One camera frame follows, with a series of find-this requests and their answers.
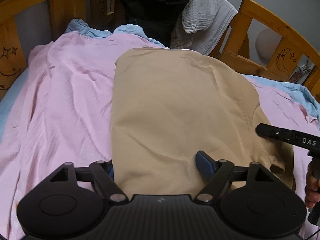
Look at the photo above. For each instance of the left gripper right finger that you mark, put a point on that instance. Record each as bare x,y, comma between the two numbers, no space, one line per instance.
217,175

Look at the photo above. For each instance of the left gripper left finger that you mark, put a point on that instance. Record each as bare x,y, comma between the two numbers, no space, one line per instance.
104,185

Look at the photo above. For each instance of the tan hooded jacket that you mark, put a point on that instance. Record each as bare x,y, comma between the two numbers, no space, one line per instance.
169,104

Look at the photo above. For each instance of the person's right hand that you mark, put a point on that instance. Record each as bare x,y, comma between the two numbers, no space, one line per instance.
312,197

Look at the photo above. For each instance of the pink bed sheet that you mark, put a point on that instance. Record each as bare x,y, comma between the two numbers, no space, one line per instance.
63,113

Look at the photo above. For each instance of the light blue blanket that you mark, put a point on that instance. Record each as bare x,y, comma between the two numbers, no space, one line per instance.
298,93

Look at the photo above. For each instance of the grey white towel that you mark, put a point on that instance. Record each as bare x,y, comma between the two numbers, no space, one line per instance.
201,25

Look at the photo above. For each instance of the wooden bed frame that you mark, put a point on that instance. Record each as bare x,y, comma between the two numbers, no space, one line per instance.
280,43

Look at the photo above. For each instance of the black jacket on rail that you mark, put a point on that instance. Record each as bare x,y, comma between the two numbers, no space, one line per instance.
157,17

